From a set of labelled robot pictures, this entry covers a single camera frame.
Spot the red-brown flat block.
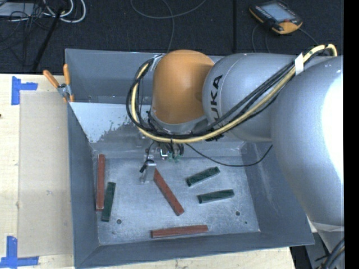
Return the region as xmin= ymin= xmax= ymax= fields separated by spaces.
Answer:
xmin=153 ymin=168 xmax=185 ymax=217
xmin=150 ymin=224 xmax=209 ymax=239
xmin=95 ymin=153 xmax=106 ymax=211

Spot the grey metal bin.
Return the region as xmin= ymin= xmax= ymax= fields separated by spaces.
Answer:
xmin=64 ymin=48 xmax=315 ymax=269

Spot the dark green flat block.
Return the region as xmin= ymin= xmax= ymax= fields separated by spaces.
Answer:
xmin=196 ymin=189 xmax=236 ymax=205
xmin=186 ymin=166 xmax=221 ymax=188
xmin=100 ymin=181 xmax=117 ymax=222

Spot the pale flat board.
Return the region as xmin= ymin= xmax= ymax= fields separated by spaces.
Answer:
xmin=17 ymin=90 xmax=74 ymax=258

